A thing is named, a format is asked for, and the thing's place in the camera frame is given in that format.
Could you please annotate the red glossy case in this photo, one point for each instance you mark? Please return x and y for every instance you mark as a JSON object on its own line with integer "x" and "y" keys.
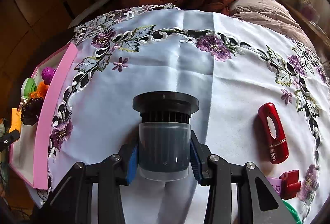
{"x": 273, "y": 141}

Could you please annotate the pink cardboard box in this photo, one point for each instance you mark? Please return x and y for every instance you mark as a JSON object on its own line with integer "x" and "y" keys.
{"x": 51, "y": 110}

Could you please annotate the purple perforated ball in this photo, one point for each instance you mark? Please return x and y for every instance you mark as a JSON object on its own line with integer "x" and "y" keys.
{"x": 48, "y": 73}

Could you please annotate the dusty pink duvet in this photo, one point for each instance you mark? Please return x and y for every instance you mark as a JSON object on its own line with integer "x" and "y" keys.
{"x": 265, "y": 15}

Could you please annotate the purple perforated vase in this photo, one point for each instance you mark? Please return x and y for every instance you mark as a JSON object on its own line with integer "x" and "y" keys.
{"x": 273, "y": 184}

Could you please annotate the wooden side table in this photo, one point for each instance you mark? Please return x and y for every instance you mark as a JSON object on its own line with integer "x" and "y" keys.
{"x": 314, "y": 30}

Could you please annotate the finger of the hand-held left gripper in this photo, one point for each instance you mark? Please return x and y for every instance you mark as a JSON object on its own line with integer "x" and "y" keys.
{"x": 7, "y": 138}

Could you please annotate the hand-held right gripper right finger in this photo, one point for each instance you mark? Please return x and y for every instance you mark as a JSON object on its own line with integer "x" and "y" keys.
{"x": 196, "y": 164}

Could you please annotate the white and green toy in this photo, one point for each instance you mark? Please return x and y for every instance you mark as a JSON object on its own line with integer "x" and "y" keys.
{"x": 28, "y": 87}

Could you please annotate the black filter cup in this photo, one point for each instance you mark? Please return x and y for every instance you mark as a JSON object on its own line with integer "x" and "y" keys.
{"x": 165, "y": 141}

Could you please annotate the red plastic bracket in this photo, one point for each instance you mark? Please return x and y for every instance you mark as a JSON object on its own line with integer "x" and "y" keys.
{"x": 291, "y": 184}

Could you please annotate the orange plastic block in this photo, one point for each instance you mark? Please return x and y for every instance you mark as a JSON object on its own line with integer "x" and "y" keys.
{"x": 41, "y": 90}

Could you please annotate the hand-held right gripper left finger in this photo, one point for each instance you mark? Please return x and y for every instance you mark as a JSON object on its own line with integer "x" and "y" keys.
{"x": 132, "y": 164}

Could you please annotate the green plastic piece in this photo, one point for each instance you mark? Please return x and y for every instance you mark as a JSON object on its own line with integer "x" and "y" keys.
{"x": 292, "y": 212}

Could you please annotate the white floral embroidered tablecloth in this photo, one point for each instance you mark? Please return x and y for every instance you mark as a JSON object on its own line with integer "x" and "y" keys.
{"x": 167, "y": 59}

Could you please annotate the dark maroon gear piece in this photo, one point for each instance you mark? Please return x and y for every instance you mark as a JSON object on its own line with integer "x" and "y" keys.
{"x": 31, "y": 110}

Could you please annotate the white plastic chair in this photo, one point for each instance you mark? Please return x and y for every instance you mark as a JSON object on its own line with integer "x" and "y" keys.
{"x": 90, "y": 11}

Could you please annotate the small purple box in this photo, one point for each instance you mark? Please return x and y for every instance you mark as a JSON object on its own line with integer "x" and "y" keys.
{"x": 308, "y": 9}

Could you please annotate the wooden wardrobe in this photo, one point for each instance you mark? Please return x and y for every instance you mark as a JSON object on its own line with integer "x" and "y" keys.
{"x": 38, "y": 7}

